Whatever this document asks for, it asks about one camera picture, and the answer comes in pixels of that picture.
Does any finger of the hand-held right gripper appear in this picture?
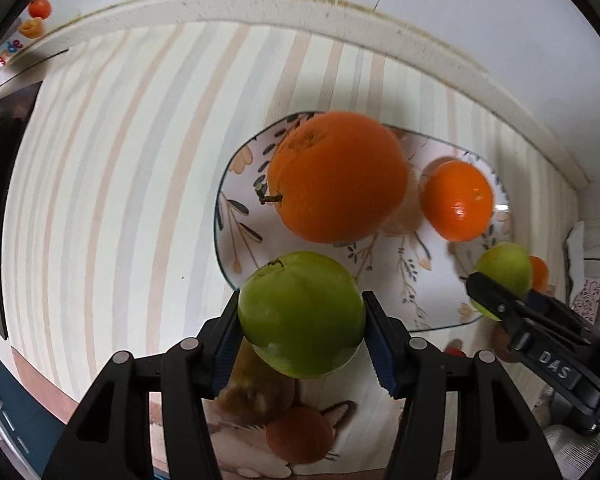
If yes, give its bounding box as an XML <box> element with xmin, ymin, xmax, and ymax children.
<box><xmin>466</xmin><ymin>272</ymin><xmax>532</xmax><ymax>356</ymax></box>
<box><xmin>525</xmin><ymin>290</ymin><xmax>593</xmax><ymax>346</ymax></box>

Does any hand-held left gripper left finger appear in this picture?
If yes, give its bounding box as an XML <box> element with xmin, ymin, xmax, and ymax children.
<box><xmin>41</xmin><ymin>290</ymin><xmax>243</xmax><ymax>480</ymax></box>

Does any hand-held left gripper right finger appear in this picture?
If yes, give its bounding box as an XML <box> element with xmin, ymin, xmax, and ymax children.
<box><xmin>362</xmin><ymin>290</ymin><xmax>563</xmax><ymax>480</ymax></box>

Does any small green apple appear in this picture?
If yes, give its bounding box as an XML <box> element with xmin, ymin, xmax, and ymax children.
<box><xmin>470</xmin><ymin>242</ymin><xmax>534</xmax><ymax>321</ymax></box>

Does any floral ceramic plate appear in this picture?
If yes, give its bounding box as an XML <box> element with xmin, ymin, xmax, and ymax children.
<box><xmin>214</xmin><ymin>112</ymin><xmax>516</xmax><ymax>331</ymax></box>

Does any large green apple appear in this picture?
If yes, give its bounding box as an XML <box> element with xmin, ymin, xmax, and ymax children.
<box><xmin>237</xmin><ymin>251</ymin><xmax>366</xmax><ymax>379</ymax></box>

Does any small orange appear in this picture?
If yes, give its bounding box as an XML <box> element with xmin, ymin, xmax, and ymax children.
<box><xmin>527</xmin><ymin>256</ymin><xmax>550</xmax><ymax>293</ymax></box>
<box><xmin>419</xmin><ymin>158</ymin><xmax>496</xmax><ymax>242</ymax></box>

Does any patterned pink box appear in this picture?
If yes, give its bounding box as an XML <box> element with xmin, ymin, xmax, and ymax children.
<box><xmin>570</xmin><ymin>277</ymin><xmax>600</xmax><ymax>331</ymax></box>

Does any large orange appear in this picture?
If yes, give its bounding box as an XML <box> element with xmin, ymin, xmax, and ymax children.
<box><xmin>267</xmin><ymin>111</ymin><xmax>410</xmax><ymax>244</ymax></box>

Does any striped printed tablecloth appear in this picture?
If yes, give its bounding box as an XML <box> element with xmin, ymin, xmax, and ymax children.
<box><xmin>2</xmin><ymin>22</ymin><xmax>581</xmax><ymax>480</ymax></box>

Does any blue floor mat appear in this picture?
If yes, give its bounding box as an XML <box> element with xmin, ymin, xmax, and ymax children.
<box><xmin>0</xmin><ymin>332</ymin><xmax>81</xmax><ymax>480</ymax></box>

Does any white wooden trim board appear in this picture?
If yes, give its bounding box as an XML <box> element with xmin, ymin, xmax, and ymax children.
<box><xmin>40</xmin><ymin>0</ymin><xmax>593</xmax><ymax>191</ymax></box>

